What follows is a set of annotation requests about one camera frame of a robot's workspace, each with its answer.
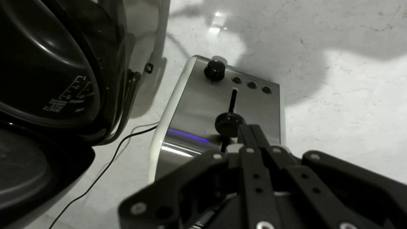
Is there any thin black power cable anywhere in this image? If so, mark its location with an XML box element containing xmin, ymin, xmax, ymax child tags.
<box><xmin>49</xmin><ymin>122</ymin><xmax>161</xmax><ymax>229</ymax></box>

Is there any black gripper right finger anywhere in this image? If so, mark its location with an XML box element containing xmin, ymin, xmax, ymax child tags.
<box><xmin>238</xmin><ymin>124</ymin><xmax>407</xmax><ymax>229</ymax></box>

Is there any black rice cooker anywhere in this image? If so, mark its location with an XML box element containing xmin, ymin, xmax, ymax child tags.
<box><xmin>0</xmin><ymin>0</ymin><xmax>171</xmax><ymax>229</ymax></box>

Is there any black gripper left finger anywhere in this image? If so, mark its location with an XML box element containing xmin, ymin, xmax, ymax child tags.
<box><xmin>119</xmin><ymin>151</ymin><xmax>238</xmax><ymax>229</ymax></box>

